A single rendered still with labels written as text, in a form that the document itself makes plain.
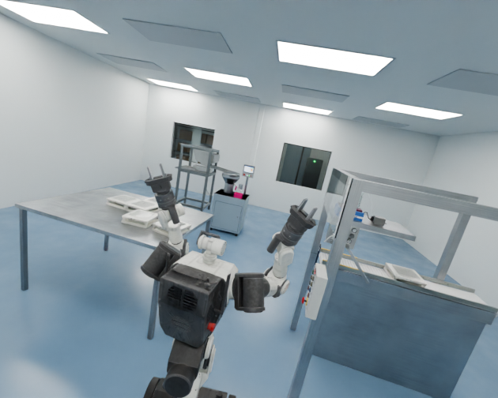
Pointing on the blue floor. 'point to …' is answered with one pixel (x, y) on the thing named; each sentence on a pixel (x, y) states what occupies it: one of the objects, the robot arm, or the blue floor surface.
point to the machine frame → (469, 206)
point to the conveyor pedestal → (396, 339)
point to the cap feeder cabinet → (228, 212)
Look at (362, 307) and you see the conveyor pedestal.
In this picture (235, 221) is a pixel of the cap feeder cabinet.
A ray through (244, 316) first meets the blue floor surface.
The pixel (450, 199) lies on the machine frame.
